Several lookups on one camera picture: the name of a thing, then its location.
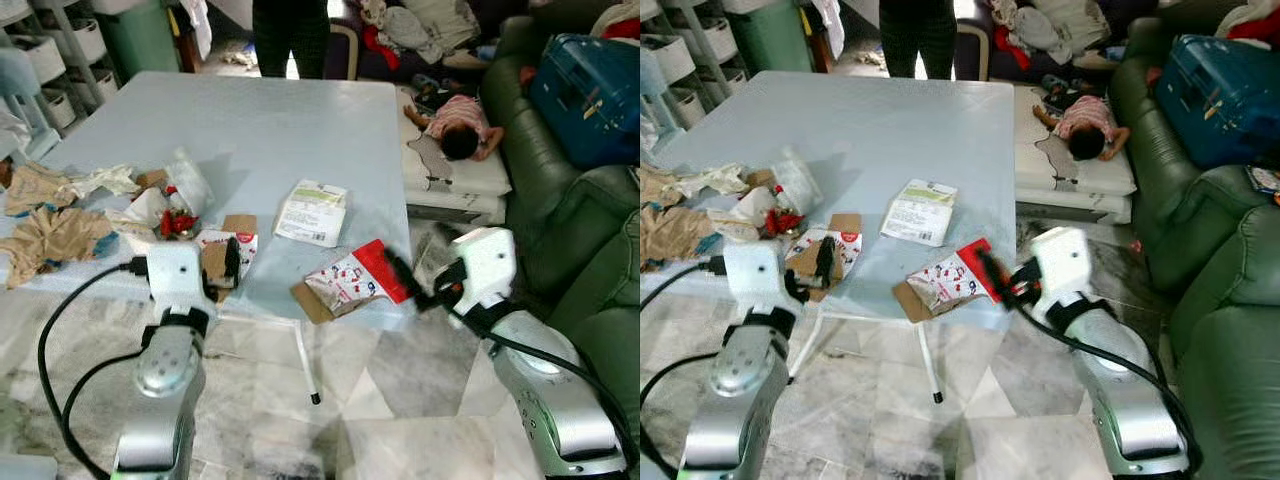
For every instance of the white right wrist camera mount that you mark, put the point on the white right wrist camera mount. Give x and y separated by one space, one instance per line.
485 262
1062 262

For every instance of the large light blue folding table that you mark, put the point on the large light blue folding table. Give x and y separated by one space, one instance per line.
880 140
250 140

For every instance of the blue hard suitcase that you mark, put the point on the blue hard suitcase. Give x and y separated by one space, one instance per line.
590 95
1215 95

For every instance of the crumpled white tissue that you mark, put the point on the crumpled white tissue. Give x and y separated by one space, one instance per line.
718 180
105 180

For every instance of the crumpled white paper wrapper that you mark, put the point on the crumpled white paper wrapper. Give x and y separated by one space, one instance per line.
748 212
140 212

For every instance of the dark green leather armchair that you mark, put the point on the dark green leather armchair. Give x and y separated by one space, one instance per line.
600 260
1230 330

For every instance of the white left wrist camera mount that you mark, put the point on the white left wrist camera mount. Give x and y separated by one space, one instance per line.
176 275
752 275

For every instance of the white shelf rack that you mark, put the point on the white shelf rack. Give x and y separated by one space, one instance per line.
690 55
60 50

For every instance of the standing person in dark trousers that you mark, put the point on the standing person in dark trousers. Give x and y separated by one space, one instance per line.
915 35
290 35

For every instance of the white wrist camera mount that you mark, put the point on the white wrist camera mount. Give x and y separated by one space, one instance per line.
176 275
485 262
1062 262
752 275

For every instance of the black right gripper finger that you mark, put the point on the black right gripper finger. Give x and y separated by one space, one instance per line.
994 272
405 272

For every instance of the pale blue plastic chair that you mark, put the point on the pale blue plastic chair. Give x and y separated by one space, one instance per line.
655 90
20 85

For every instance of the clear plastic bag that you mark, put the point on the clear plastic bag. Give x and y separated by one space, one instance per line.
188 182
798 182

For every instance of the pile of grey clothes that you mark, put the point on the pile of grey clothes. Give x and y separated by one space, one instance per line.
1050 25
420 25

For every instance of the red white clothes heap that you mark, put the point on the red white clothes heap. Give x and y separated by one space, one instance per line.
620 25
1255 22

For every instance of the large crumpled brown paper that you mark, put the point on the large crumpled brown paper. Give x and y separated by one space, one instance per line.
672 235
55 240

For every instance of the white green paper packet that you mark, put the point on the white green paper packet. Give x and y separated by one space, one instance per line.
312 212
920 212

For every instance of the red ribbon scrap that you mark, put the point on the red ribbon scrap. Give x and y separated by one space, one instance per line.
785 222
178 222

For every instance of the small crumpled brown paper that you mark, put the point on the small crumpled brown paper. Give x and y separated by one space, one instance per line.
35 190
660 188

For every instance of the white floor mattress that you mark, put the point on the white floor mattress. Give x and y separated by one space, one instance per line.
455 180
1075 180

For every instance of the green plastic bin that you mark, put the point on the green plastic bin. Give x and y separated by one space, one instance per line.
140 35
770 35

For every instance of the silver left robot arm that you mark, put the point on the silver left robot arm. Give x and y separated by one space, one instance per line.
165 400
735 400

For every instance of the dark green leather sofa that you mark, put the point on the dark green leather sofa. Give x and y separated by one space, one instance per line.
1150 190
530 180

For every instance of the small brown cardboard piece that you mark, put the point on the small brown cardboard piece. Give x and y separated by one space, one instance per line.
152 180
760 179

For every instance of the red white snack packet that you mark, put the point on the red white snack packet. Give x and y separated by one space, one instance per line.
945 282
350 280
214 258
850 248

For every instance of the sleeping child in pink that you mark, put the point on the sleeping child in pink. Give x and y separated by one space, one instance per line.
1085 122
460 122

